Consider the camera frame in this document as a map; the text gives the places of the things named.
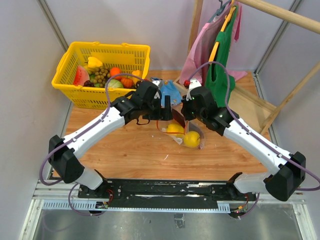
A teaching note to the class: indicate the wooden clothes rack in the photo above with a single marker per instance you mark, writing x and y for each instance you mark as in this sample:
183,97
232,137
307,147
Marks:
257,112

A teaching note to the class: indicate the purple sweet potato toy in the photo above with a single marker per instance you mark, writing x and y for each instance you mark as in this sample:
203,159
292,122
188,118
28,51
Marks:
178,118

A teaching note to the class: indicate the small orange pumpkin toy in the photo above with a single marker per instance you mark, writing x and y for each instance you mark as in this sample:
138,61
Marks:
127,82

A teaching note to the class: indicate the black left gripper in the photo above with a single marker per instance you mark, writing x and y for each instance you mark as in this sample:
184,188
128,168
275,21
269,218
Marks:
165,114

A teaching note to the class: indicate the yellow plastic basket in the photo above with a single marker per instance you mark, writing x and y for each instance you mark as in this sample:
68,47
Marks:
91,73

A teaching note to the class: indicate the green cabbage toy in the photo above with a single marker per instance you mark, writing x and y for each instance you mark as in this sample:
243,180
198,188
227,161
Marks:
115,84

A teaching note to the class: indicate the dark grape bunch toy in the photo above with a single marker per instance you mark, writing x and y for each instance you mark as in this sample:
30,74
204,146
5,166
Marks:
88,83

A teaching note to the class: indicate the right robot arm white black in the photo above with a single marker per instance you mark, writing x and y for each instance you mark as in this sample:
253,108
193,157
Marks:
284,174

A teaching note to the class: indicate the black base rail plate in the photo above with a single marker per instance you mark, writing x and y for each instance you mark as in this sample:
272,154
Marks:
165,194

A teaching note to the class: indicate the green shirt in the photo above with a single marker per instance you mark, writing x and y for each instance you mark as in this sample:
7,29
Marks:
217,81

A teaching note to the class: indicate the yellow lemon toy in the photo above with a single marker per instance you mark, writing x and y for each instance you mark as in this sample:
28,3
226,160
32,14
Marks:
192,139

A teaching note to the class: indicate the grey hanger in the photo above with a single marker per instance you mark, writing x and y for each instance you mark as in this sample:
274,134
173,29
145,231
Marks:
220,10

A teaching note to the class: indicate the clear zip top bag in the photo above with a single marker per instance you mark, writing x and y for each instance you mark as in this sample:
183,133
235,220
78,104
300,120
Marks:
190,126

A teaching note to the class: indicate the longan bunch toy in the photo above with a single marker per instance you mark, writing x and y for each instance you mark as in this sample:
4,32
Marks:
99,76

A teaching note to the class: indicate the orange fruit toy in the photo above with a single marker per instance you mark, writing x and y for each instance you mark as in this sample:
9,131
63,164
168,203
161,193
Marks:
114,71

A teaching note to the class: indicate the watermelon slice toy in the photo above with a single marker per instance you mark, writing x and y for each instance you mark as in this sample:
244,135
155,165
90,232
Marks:
81,76

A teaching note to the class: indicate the blue patterned cloth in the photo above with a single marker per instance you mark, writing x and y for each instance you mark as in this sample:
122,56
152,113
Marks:
168,88

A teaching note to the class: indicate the orange bell pepper toy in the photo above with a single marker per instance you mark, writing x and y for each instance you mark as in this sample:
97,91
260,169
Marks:
136,76

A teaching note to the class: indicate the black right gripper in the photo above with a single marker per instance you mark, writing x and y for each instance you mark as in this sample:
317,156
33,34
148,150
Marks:
186,100

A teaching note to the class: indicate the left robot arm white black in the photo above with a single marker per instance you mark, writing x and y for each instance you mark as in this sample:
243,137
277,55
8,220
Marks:
65,153

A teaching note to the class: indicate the yellow hanger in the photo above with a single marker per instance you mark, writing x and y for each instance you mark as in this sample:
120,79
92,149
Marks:
220,35

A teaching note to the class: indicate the pink shirt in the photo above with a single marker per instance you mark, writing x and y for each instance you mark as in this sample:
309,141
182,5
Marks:
202,47

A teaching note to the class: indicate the yellow bell pepper toy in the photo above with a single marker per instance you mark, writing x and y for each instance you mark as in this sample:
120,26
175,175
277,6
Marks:
93,62

